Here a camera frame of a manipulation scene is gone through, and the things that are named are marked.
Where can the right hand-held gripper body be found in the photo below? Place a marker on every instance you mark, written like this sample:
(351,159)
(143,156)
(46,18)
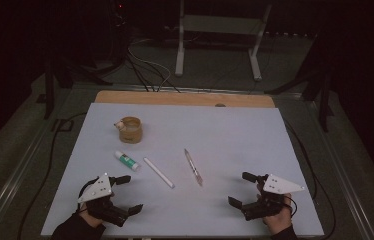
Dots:
(276,186)

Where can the white and green glue stick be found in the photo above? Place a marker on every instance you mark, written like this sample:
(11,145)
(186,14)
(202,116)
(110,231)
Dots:
(127,161)

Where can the person's right hand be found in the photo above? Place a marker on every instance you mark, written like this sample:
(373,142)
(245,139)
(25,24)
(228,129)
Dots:
(279,222)

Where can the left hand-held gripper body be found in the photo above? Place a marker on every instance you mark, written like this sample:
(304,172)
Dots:
(99,190)

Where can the white table mat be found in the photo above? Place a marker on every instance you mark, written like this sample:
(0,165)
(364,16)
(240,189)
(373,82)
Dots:
(221,133)

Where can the brown paper pen holder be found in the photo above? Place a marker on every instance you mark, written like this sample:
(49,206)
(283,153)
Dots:
(131,131)

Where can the dark floor stand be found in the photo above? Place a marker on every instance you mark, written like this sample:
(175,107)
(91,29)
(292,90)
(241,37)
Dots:
(323,96)
(50,86)

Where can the white metal stand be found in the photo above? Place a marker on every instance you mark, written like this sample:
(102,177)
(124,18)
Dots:
(220,24)

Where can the person's left hand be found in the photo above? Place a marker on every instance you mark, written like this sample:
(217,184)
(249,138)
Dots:
(90,218)

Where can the white pen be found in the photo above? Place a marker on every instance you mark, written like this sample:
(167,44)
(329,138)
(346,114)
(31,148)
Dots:
(159,172)

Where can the black equipment rack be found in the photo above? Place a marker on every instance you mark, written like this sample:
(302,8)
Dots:
(119,30)

